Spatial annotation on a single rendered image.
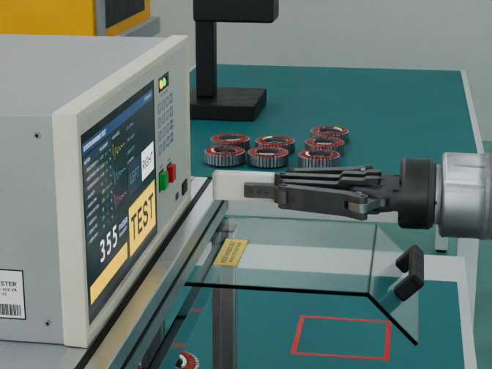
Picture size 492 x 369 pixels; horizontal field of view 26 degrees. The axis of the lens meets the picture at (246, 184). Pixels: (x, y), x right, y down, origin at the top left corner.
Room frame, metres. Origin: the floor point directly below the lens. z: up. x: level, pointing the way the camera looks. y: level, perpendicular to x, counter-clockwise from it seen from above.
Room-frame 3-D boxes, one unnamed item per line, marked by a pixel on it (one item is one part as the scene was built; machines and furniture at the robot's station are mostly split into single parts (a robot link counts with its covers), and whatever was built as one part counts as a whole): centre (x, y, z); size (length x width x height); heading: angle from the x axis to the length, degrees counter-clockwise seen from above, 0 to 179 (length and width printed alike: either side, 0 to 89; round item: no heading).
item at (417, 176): (1.08, -0.15, 1.18); 0.09 x 0.08 x 0.07; 81
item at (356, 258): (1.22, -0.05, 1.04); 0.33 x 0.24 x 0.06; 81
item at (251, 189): (1.08, -0.02, 1.18); 0.05 x 0.03 x 0.01; 81
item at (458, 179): (1.07, -0.23, 1.18); 0.09 x 0.06 x 0.09; 171
